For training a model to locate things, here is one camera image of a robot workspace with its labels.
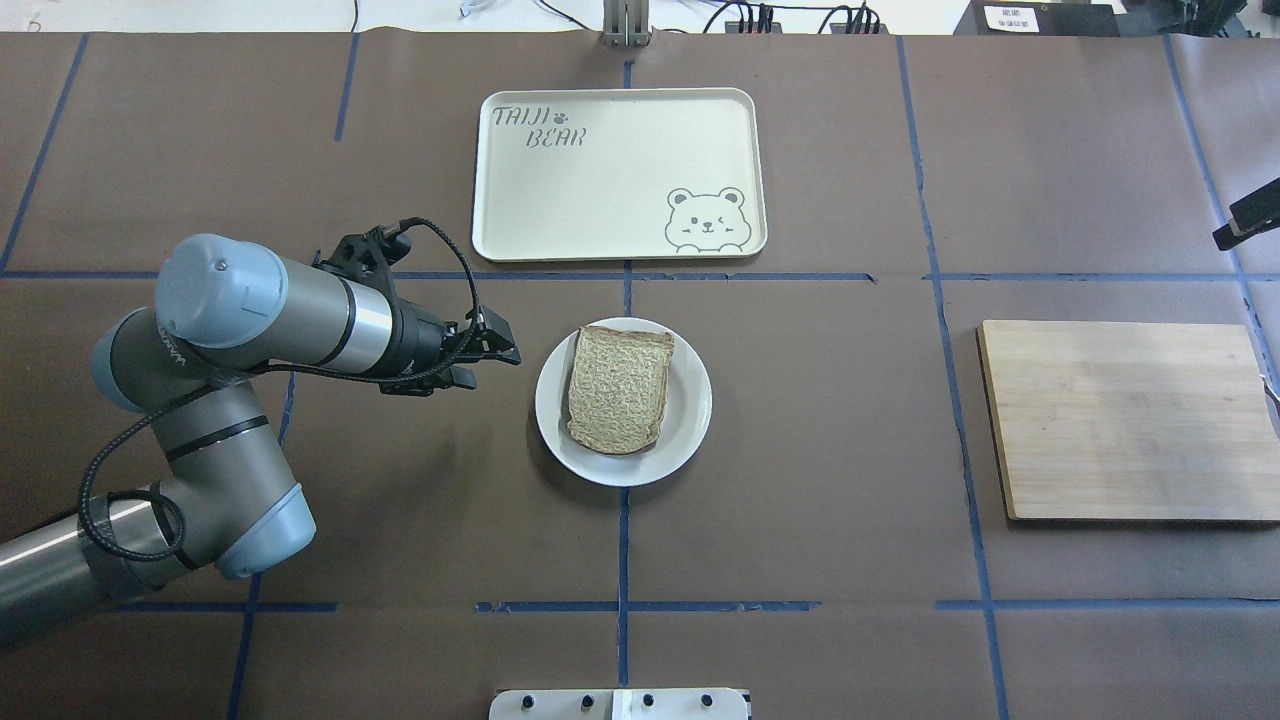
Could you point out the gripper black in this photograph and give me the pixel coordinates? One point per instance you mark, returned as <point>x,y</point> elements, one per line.
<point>417,341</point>
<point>1250,222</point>

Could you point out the bread slice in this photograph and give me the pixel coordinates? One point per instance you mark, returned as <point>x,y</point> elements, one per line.
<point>618,384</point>

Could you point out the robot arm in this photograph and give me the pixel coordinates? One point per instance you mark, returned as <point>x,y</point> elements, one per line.
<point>201,479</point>

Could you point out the white round plate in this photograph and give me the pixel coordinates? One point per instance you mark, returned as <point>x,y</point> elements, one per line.
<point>688,412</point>

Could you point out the cream bear serving tray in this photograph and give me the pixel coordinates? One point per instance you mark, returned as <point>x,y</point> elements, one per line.
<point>618,174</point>

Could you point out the wooden cutting board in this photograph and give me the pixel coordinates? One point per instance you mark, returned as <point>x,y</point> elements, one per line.
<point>1129,421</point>

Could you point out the black box with label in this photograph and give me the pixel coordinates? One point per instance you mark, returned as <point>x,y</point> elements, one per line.
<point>1040,18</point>

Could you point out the black power strip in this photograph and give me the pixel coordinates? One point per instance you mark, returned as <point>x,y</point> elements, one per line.
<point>760,18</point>

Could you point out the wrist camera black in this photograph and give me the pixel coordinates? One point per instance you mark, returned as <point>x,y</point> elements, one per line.
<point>366,258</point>

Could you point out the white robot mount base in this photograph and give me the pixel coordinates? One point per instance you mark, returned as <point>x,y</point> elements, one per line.
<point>623,703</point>

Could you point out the aluminium frame post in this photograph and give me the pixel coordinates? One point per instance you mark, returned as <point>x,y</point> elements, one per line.
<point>626,23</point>

